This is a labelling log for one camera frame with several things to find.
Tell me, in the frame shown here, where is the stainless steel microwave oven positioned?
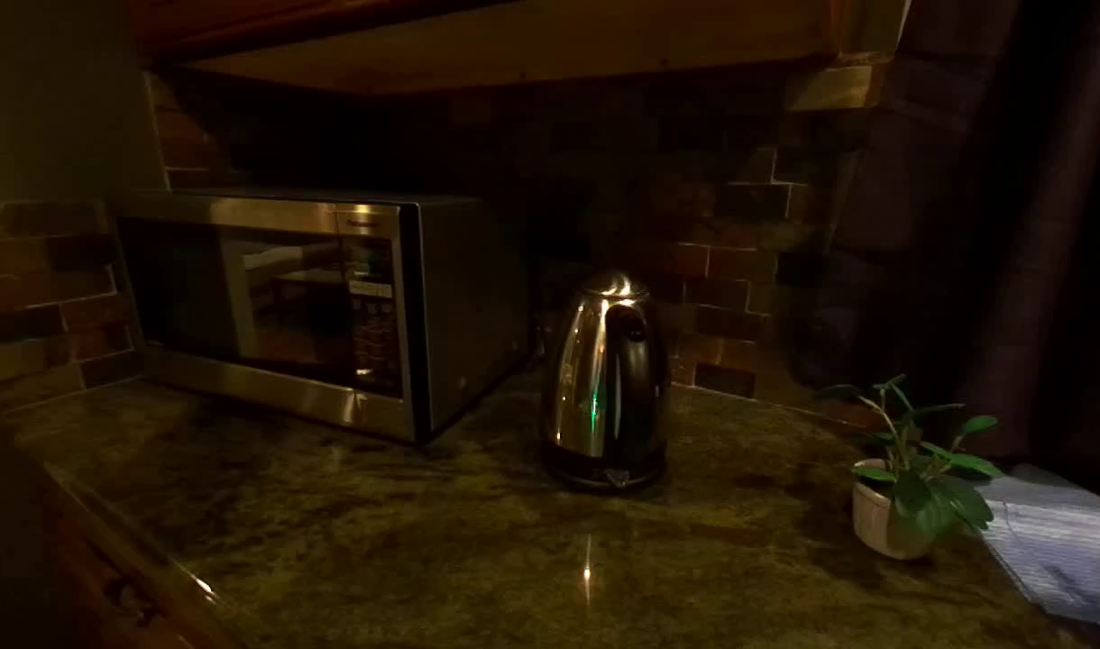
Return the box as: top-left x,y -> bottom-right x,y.
112,191 -> 532,443

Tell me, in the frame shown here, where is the light blue cloth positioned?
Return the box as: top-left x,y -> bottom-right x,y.
980,463 -> 1100,627

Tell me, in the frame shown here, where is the small potted green plant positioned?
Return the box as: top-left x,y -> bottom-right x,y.
829,376 -> 1004,563

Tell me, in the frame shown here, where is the wooden lower cabinet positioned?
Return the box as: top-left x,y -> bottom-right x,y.
0,448 -> 241,649

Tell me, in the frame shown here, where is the black round kettle base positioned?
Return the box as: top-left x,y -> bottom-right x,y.
550,454 -> 669,492

